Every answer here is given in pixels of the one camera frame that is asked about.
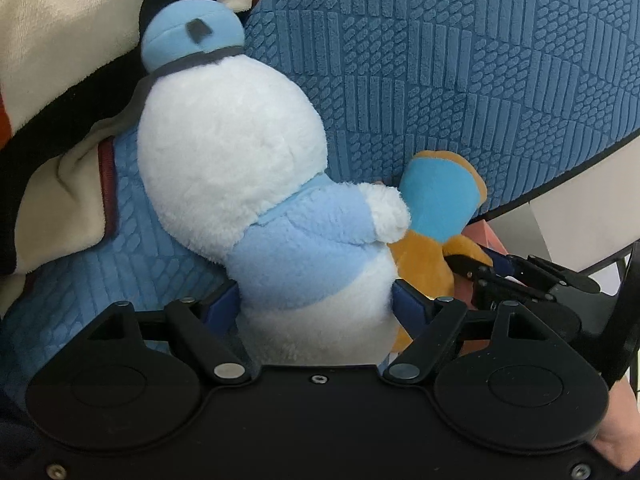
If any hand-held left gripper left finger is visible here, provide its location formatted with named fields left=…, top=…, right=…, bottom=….
left=65, top=280, right=252, bottom=386

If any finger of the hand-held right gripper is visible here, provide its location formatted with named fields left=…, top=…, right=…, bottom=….
left=444, top=254, right=558, bottom=305
left=505, top=254, right=602, bottom=295

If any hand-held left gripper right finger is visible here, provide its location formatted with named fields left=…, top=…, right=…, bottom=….
left=382, top=280, right=566, bottom=386

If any pink cardboard box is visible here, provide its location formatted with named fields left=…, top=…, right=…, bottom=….
left=450, top=219, right=512, bottom=358

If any orange bear plush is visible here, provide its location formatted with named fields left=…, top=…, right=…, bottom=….
left=384, top=150, right=495, bottom=355

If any white and blue duck plush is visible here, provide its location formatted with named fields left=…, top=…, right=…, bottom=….
left=136, top=0, right=414, bottom=367

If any person's right hand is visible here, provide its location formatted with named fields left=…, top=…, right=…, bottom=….
left=592, top=377, right=640, bottom=477

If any blue quilted bedspread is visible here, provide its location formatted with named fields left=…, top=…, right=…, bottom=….
left=0, top=0, right=640, bottom=401

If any beige striped fleece blanket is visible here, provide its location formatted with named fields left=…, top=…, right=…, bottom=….
left=0, top=0, right=288, bottom=311

